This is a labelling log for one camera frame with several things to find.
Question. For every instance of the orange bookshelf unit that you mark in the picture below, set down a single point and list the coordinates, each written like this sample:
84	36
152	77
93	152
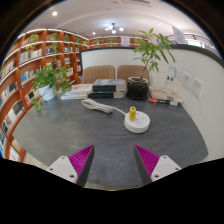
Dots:
33	53

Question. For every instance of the white wall socket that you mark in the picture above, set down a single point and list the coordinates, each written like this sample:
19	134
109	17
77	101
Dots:
197	87
186	80

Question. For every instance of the red-spined book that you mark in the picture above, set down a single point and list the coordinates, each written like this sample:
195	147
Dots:
163	101

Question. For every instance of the small tree in black pot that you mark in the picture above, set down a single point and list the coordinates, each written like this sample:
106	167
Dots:
137	89

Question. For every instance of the leafy plant in white pot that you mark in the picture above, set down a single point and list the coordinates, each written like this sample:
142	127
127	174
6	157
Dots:
48	93

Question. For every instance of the ceiling chandelier lamp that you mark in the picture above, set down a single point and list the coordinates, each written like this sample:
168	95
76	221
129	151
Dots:
114	30

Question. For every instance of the thick dark-spined book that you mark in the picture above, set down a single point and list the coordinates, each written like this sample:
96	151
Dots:
106	95

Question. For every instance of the recessed ceiling lights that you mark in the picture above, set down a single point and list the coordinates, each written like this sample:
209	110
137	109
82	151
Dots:
54	13

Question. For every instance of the yellow charger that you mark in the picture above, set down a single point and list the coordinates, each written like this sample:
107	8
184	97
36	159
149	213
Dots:
132	114

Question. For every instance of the white book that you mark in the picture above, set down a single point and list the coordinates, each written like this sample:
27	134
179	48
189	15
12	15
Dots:
80	89
74	97

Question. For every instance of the clear leaflet sign holder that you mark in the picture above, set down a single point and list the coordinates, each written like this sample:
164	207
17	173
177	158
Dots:
170	78

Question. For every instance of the ceiling air vent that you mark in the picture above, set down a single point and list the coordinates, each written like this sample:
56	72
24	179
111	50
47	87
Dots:
136	2

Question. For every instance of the round white power strip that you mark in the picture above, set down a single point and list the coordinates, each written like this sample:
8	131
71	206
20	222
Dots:
140	125

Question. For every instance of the tan upholstered chair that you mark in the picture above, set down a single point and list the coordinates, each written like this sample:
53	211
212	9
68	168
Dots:
130	71
98	74

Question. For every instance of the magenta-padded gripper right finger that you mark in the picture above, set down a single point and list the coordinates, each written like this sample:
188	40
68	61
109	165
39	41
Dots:
165	166

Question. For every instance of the white sign board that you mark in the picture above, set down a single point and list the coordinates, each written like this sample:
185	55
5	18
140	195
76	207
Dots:
178	35

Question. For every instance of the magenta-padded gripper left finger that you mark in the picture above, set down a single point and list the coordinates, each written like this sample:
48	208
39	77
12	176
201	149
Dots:
63	166

